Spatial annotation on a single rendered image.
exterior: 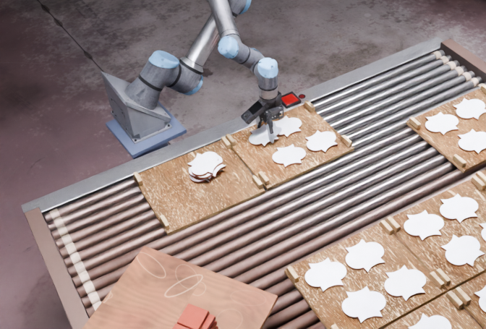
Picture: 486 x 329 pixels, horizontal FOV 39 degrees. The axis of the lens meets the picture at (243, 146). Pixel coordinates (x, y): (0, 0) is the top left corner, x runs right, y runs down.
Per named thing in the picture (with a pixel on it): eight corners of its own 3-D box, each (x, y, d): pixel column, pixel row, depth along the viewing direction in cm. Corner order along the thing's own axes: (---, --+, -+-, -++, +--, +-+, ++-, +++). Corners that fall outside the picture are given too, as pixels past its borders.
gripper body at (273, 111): (283, 119, 280) (283, 95, 272) (265, 126, 277) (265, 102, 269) (274, 109, 285) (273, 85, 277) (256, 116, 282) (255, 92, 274)
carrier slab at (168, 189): (133, 178, 276) (132, 176, 275) (224, 141, 289) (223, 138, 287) (168, 236, 253) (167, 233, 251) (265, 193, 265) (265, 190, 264)
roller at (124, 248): (69, 272, 249) (66, 264, 245) (482, 87, 310) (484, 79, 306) (73, 282, 246) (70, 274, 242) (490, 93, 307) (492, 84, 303)
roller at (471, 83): (64, 262, 252) (61, 254, 249) (474, 82, 313) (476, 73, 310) (69, 272, 249) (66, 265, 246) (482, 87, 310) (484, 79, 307)
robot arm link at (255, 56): (242, 40, 271) (255, 53, 263) (261, 50, 279) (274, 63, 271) (231, 56, 273) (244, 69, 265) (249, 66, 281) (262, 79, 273)
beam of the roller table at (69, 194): (24, 215, 274) (20, 204, 270) (435, 45, 339) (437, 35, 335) (30, 228, 269) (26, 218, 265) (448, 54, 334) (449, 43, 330)
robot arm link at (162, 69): (135, 69, 295) (152, 43, 292) (159, 79, 304) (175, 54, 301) (146, 82, 287) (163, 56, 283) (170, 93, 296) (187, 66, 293)
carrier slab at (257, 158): (224, 140, 289) (223, 137, 288) (306, 105, 302) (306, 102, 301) (267, 191, 266) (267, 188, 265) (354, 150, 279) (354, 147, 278)
